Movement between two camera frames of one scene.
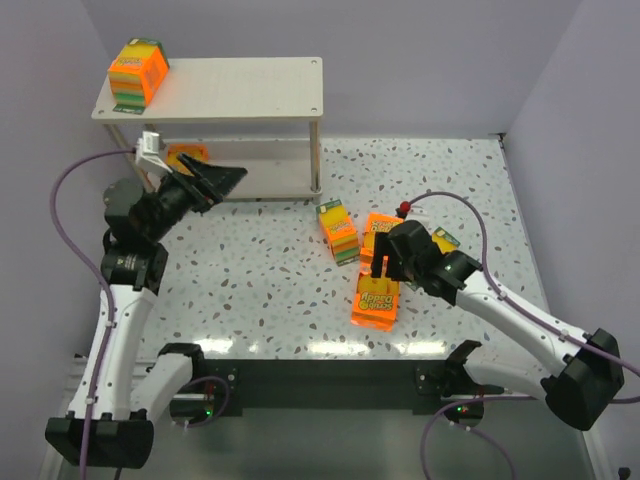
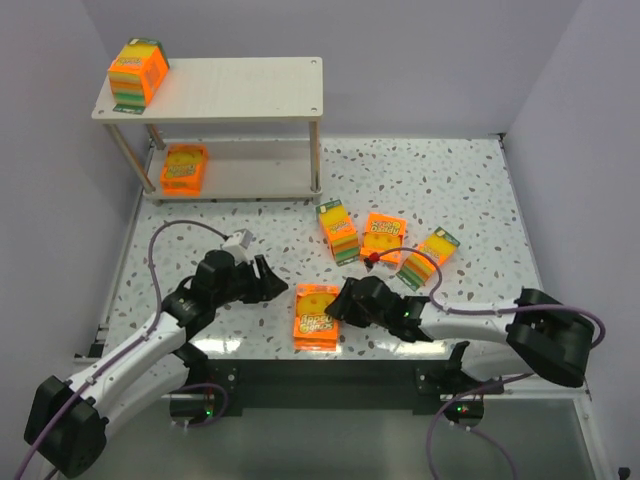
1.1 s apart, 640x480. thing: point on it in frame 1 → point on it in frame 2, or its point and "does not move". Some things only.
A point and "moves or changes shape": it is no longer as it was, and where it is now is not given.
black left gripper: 195,185 → 255,281
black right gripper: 388,255 → 355,302
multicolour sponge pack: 137,75 does not move
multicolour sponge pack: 340,232 does not move
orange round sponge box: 376,303 moves or changes shape
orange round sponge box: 199,152 does not move
